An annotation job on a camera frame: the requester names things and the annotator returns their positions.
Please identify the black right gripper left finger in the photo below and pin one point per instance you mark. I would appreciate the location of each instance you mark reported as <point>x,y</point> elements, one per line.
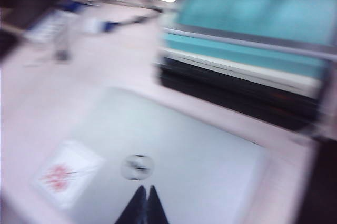
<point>134,208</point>

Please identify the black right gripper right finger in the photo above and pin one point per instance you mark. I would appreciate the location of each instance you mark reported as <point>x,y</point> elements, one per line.
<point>156,208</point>

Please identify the gray Dell laptop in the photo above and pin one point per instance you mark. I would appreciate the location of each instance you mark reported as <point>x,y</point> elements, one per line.
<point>171,142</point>

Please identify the black book stack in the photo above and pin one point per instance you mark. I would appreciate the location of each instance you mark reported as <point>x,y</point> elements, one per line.
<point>237,90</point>

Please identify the black desk mat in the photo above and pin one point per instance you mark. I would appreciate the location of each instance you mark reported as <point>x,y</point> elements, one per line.
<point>321,182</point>

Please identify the thin silver tablet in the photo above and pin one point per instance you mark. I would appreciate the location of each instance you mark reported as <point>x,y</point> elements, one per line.
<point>263,42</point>

